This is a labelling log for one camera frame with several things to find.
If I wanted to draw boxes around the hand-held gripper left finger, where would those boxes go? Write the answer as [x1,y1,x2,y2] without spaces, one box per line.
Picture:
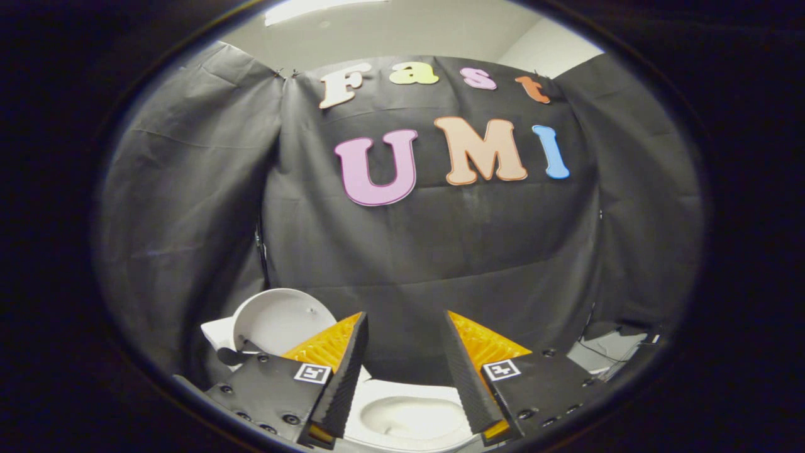
[203,311,370,450]

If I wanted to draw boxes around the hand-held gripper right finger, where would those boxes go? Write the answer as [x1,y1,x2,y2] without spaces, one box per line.
[439,309,609,447]

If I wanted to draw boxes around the white toilet lid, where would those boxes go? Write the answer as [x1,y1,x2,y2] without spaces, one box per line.
[217,288,338,367]

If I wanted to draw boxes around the white toilet seat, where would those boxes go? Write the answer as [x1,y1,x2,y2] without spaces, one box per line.
[343,365,484,451]

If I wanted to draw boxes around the white toilet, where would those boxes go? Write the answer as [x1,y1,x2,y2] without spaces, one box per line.
[201,316,485,453]

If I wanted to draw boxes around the black backdrop cloth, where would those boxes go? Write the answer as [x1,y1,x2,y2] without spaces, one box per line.
[93,41,705,389]

